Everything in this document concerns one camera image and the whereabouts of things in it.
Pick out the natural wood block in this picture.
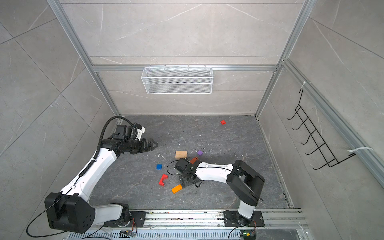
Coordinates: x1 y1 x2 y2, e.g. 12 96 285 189
175 155 187 160
175 151 188 156

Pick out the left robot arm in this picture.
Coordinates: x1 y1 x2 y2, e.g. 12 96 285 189
45 139 159 234

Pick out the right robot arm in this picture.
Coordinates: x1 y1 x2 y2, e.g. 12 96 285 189
175 159 265 225

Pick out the red-orange rectangular block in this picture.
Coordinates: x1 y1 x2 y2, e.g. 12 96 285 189
190 158 199 164

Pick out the orange-yellow rectangular block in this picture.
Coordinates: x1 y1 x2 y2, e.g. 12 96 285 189
172 185 183 194

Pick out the red arch block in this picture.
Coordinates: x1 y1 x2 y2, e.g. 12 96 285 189
159 174 169 187

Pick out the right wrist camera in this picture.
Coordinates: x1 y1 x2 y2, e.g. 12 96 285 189
174 159 190 173

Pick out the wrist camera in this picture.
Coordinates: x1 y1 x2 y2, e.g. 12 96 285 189
115 123 146 141
174 159 190 173

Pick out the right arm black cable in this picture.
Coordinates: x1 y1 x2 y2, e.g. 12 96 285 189
166 155 199 177

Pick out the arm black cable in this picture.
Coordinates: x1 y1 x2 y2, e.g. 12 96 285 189
166 155 199 177
25 115 139 238

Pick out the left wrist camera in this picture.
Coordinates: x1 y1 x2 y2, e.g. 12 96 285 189
115 123 146 141

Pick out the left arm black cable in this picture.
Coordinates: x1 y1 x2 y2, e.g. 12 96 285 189
25 115 139 238

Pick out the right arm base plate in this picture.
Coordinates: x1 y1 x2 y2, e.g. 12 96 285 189
223 210 265 228

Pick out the white wire mesh basket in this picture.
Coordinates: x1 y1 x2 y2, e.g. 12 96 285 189
141 67 214 95

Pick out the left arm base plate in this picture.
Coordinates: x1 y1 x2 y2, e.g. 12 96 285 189
104 211 146 228

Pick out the aluminium mounting rail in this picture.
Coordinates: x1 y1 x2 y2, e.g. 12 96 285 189
64 209 310 232

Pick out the black wire hook rack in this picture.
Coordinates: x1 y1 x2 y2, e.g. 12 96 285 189
287 89 356 171

